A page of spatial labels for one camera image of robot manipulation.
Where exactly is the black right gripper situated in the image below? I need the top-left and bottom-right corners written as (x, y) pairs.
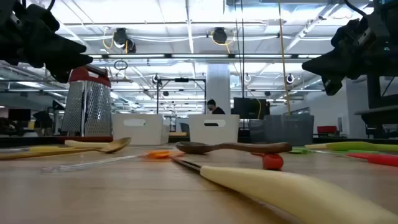
top-left (301, 17), bottom-right (379, 96)

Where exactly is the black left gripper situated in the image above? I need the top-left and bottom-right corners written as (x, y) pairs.
top-left (0, 0), bottom-right (94, 83)

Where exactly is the green silicone spoon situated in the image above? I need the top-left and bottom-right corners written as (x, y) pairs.
top-left (304, 141), bottom-right (398, 154)

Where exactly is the large green spatula clear handle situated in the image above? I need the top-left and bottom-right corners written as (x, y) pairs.
top-left (287, 147), bottom-right (313, 155)

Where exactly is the yellow spatula clear handle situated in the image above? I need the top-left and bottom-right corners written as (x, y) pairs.
top-left (0, 145), bottom-right (80, 154)

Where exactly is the red spatula clear handle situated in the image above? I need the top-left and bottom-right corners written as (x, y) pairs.
top-left (347, 152), bottom-right (398, 167)

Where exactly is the orange spatula clear handle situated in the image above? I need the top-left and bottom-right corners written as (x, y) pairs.
top-left (41, 150), bottom-right (185, 174)

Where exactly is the dark wooden spoon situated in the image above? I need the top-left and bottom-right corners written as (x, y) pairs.
top-left (175, 141), bottom-right (293, 155)

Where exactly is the black ceiling fixture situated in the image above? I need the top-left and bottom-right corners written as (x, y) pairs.
top-left (113, 27), bottom-right (137, 54)
top-left (212, 27), bottom-right (228, 45)

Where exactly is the red box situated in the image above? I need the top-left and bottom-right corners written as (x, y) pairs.
top-left (317, 125), bottom-right (338, 135)

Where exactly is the grey desk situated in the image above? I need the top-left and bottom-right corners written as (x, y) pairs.
top-left (354, 105), bottom-right (398, 127)

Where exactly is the grey plastic bin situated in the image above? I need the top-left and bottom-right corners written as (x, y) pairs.
top-left (263, 113), bottom-right (315, 146)

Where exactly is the black background monitor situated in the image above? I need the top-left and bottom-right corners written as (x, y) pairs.
top-left (233, 97), bottom-right (271, 120)

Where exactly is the gold metal spoon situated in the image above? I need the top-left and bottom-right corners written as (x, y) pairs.
top-left (0, 136), bottom-right (132, 161)

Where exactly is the red silicone spoon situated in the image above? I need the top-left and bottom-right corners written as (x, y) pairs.
top-left (251, 151), bottom-right (285, 171)

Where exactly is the white plastic bin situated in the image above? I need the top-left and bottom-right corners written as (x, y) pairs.
top-left (111, 113), bottom-right (170, 146)
top-left (188, 114), bottom-right (240, 146)

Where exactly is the person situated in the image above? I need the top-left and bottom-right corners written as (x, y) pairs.
top-left (206, 98), bottom-right (226, 115)

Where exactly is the LED strip light bar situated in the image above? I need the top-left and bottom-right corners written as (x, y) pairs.
top-left (86, 53), bottom-right (324, 60)

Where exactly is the steel box grater red handle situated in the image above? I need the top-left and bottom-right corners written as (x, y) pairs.
top-left (60, 65), bottom-right (113, 138)

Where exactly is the black background rig frame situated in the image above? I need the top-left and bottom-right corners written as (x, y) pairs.
top-left (156, 77), bottom-right (207, 115)

